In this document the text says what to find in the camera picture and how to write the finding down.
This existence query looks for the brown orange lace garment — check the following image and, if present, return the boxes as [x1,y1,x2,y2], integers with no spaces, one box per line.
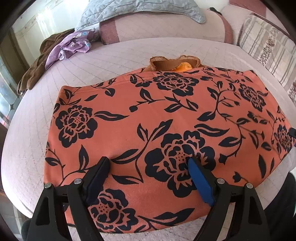
[143,55,203,72]

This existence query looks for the pink quilted mattress cover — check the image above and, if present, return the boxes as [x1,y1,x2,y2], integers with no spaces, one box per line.
[1,37,293,241]

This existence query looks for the brown clothing pile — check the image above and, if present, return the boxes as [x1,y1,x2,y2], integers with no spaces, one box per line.
[17,28,74,95]

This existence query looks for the orange black floral garment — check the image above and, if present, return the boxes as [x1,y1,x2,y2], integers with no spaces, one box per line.
[44,66,295,233]

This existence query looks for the pink bolster cushion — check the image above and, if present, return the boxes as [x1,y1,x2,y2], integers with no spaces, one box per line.
[99,9,234,44]

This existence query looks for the small black object on bolster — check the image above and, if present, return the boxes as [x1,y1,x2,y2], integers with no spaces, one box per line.
[209,7,222,15]

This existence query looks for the pink corner cushion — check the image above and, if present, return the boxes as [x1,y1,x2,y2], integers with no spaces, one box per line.
[220,1,289,45]

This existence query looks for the grey quilted pillow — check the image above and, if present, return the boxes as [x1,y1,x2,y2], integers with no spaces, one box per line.
[75,0,206,31]

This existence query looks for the purple floral garment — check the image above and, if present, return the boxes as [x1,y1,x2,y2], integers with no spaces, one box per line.
[45,29,98,70]

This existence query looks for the striped floral pillow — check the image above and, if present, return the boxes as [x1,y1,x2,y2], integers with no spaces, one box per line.
[238,14,295,103]

